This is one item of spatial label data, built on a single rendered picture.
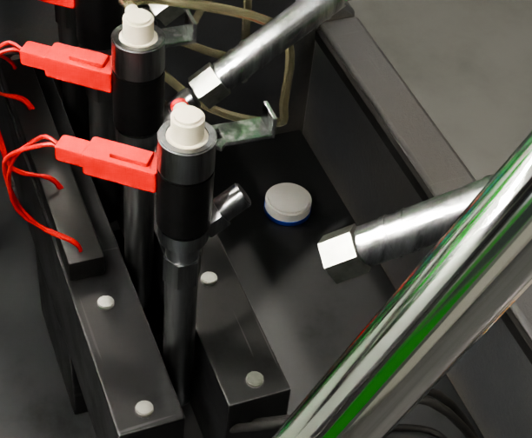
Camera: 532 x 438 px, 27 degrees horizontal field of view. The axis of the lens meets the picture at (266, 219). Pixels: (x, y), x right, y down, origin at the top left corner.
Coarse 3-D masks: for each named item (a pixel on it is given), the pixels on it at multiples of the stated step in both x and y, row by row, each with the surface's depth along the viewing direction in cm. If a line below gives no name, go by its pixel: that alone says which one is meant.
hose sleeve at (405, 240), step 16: (448, 192) 44; (464, 192) 43; (416, 208) 44; (432, 208) 43; (448, 208) 43; (464, 208) 43; (368, 224) 45; (384, 224) 44; (400, 224) 44; (416, 224) 44; (432, 224) 43; (448, 224) 43; (368, 240) 44; (384, 240) 44; (400, 240) 44; (416, 240) 44; (432, 240) 44; (368, 256) 45; (384, 256) 44; (400, 256) 45
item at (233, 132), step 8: (248, 120) 53; (256, 120) 53; (216, 128) 52; (224, 128) 52; (232, 128) 52; (240, 128) 52; (248, 128) 52; (256, 128) 52; (264, 128) 52; (224, 136) 52; (232, 136) 52; (240, 136) 52; (248, 136) 52; (256, 136) 52; (264, 136) 52; (216, 144) 51; (224, 144) 51; (232, 144) 52
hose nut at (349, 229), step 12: (348, 228) 45; (324, 240) 45; (336, 240) 45; (348, 240) 45; (324, 252) 45; (336, 252) 45; (348, 252) 45; (324, 264) 45; (336, 264) 45; (348, 264) 45; (360, 264) 45; (336, 276) 45; (348, 276) 45
